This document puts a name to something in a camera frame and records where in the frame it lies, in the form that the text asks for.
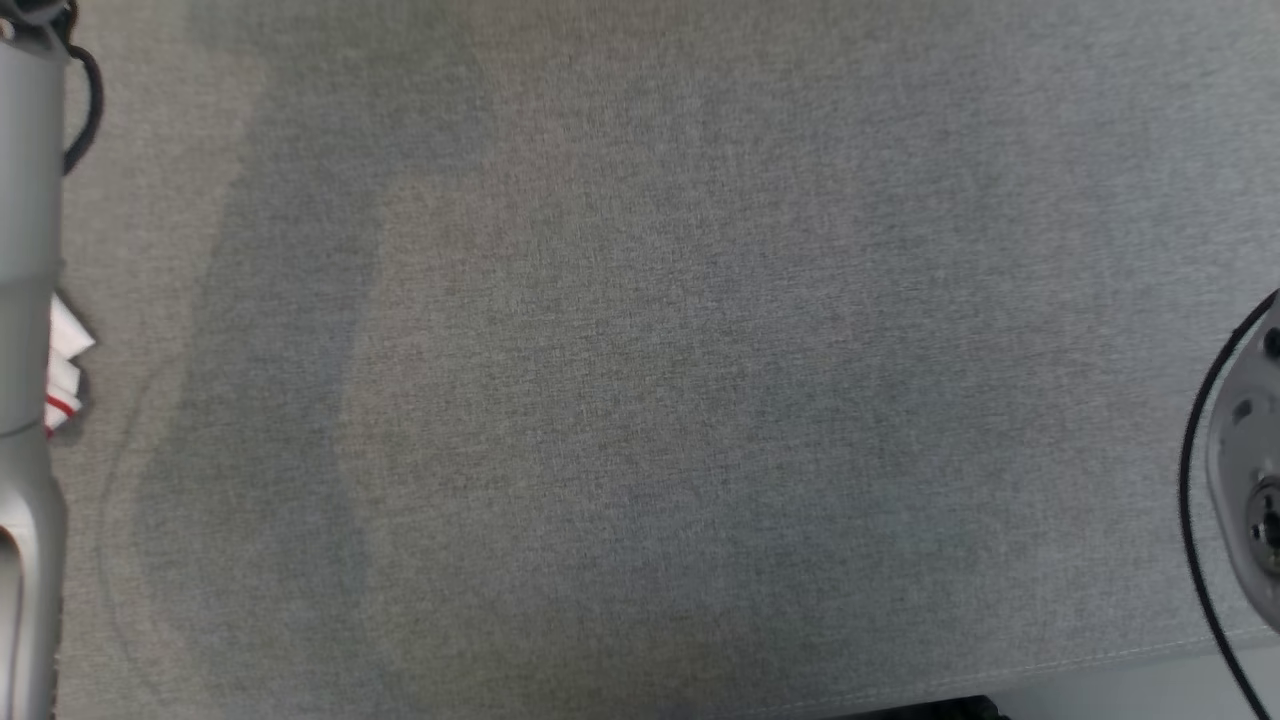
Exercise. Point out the red and white basketball jersey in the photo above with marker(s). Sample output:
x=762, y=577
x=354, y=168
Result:
x=66, y=345

